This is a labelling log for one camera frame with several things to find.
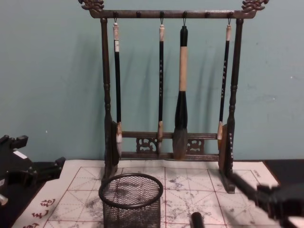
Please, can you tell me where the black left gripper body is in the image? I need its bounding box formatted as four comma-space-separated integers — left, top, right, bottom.
0, 145, 38, 208

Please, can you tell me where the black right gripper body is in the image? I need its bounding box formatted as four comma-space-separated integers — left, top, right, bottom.
256, 183, 304, 228

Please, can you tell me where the white gridded calligraphy practice mat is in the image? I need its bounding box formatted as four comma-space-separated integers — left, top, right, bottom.
13, 159, 281, 228

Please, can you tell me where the dark wooden brush rack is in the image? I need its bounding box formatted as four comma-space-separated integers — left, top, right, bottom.
78, 0, 266, 195

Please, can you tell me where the thin brush with white label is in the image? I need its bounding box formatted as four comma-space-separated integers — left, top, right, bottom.
112, 21, 124, 159

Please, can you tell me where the thick black and tan brush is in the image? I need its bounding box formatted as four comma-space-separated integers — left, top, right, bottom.
171, 24, 190, 161

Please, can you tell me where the thin black calligraphy brush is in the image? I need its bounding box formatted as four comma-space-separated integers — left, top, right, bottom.
157, 23, 166, 155
217, 23, 233, 141

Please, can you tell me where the black wire mesh pen holder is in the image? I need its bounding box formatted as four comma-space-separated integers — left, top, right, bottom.
98, 173, 165, 228

